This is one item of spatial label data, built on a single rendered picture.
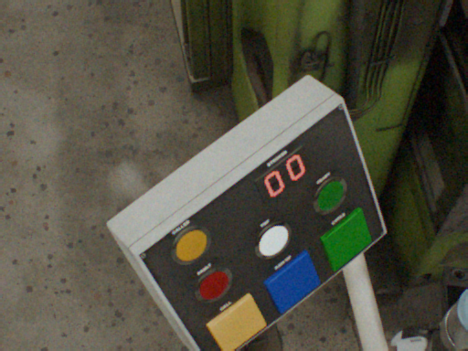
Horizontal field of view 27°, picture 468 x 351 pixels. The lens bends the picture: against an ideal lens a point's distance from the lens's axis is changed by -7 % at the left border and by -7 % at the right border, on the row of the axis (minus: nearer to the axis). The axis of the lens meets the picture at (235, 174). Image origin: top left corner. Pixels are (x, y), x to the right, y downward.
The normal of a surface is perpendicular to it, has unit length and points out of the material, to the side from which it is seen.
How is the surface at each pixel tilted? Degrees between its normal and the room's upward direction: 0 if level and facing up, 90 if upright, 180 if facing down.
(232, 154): 30
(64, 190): 0
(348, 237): 60
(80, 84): 0
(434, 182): 42
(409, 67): 90
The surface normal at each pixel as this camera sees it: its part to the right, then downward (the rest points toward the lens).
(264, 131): -0.32, -0.67
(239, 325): 0.54, 0.45
